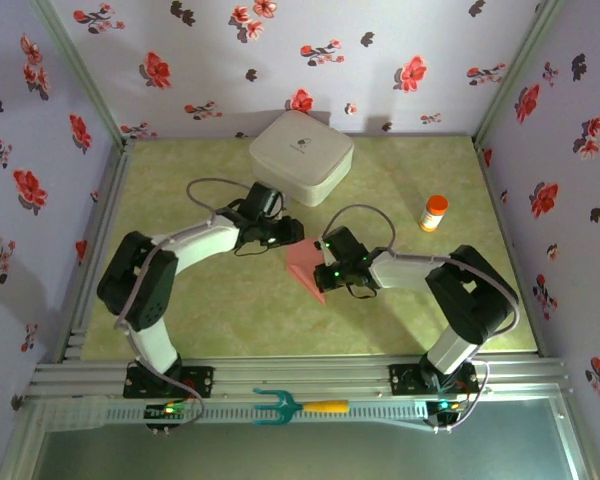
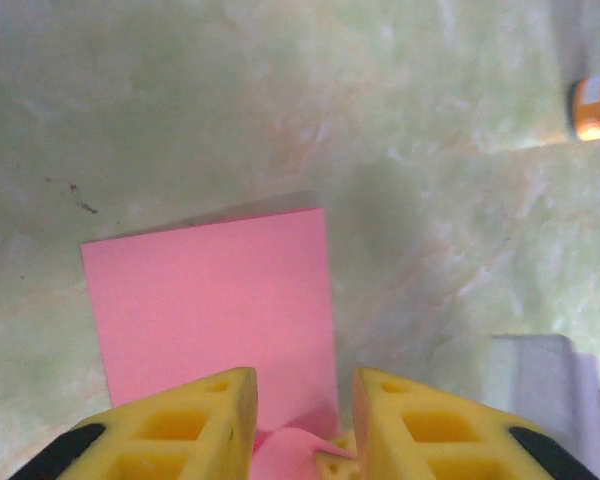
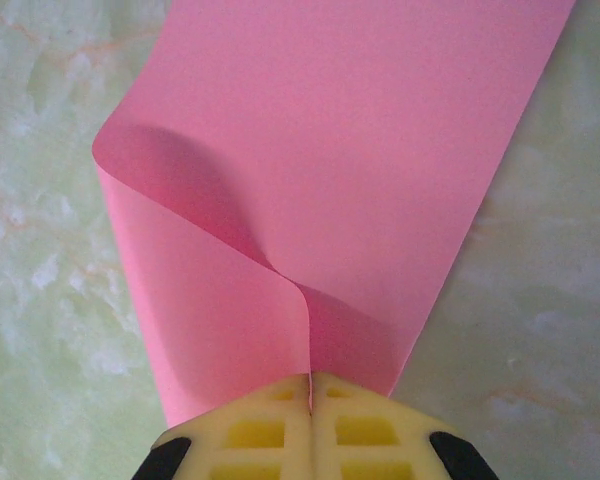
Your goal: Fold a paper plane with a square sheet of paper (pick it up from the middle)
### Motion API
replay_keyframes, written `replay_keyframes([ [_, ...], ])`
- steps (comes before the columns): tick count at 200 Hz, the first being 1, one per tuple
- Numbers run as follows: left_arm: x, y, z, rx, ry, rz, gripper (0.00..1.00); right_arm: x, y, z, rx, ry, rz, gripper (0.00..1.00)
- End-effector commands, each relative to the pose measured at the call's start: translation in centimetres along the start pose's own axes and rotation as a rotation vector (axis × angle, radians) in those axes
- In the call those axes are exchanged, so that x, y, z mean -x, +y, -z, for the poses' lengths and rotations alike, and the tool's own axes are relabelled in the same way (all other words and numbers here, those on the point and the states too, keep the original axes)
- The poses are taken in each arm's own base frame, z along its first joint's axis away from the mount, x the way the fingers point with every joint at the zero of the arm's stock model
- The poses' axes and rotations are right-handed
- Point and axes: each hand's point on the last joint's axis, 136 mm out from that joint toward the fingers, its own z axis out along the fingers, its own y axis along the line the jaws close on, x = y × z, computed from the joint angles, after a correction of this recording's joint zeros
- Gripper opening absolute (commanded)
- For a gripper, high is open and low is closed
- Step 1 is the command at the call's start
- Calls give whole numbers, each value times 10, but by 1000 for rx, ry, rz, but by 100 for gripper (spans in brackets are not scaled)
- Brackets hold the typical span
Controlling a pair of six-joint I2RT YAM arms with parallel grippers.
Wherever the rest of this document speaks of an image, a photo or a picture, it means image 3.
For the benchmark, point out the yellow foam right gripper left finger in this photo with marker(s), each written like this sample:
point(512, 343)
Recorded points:
point(260, 440)

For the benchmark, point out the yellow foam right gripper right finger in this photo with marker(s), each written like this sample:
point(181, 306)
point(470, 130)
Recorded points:
point(380, 440)

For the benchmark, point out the pink paper sheet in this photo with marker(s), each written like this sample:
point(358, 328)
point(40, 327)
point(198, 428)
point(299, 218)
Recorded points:
point(355, 150)

